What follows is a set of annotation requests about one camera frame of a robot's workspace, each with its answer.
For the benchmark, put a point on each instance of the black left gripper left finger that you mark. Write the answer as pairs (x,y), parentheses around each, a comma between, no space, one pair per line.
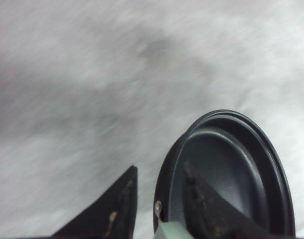
(112,216)

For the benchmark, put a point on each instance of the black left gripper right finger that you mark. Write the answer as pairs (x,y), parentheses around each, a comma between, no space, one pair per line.
(209,216)

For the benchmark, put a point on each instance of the black frying pan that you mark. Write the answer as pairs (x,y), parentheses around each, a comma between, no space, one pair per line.
(238,160)

